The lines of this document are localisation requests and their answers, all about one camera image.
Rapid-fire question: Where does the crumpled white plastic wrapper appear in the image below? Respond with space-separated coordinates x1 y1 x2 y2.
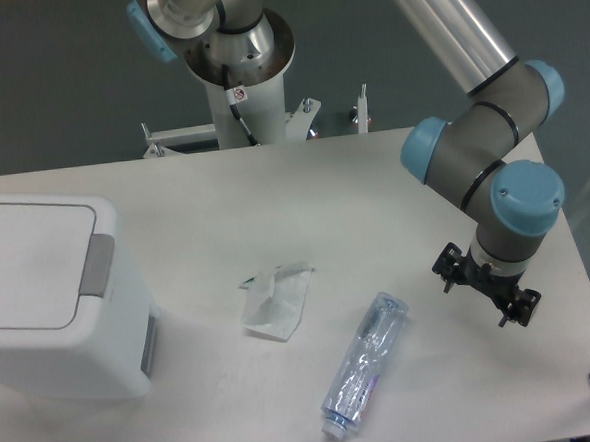
239 261 313 342

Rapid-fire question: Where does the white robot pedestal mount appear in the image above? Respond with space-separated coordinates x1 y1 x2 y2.
142 9 322 158

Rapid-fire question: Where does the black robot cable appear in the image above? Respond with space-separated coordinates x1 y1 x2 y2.
219 61 261 149

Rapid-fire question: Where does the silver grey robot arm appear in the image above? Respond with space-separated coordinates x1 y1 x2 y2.
127 0 565 325

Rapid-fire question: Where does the white trash can lid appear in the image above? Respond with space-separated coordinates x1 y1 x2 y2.
0 198 118 330

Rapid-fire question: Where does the crumpled clear plastic bottle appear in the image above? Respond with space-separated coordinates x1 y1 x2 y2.
320 293 409 442

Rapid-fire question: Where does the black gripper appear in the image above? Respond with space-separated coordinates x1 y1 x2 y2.
432 242 541 327

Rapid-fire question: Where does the white trash can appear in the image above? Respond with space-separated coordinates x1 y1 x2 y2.
0 193 160 400

